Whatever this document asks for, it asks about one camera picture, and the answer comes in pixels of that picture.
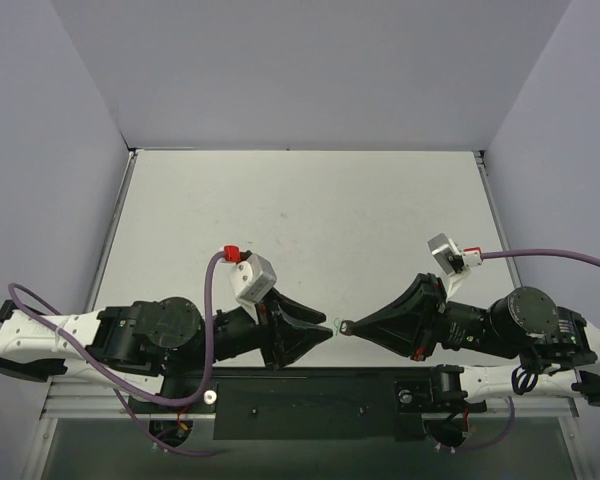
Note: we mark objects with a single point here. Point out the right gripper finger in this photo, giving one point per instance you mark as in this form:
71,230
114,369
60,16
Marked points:
406,303
398,333

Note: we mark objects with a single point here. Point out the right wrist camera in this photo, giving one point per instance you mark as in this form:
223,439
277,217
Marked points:
452,259

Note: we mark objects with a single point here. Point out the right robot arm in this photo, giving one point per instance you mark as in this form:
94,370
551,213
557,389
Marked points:
557,350

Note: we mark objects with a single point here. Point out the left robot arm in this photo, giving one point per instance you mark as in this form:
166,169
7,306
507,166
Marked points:
150,342

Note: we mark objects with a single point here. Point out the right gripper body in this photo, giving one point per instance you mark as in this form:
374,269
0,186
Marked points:
431,318

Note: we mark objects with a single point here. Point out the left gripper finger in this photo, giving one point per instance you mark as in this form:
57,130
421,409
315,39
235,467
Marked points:
293,337
297,310

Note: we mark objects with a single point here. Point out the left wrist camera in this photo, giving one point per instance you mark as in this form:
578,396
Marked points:
251,278

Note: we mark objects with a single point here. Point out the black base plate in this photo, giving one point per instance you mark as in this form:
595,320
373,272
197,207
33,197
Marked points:
334,403

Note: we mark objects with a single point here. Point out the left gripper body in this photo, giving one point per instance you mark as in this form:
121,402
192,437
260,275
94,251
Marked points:
270,332

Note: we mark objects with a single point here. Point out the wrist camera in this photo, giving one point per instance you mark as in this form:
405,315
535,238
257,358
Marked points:
452,259
251,278

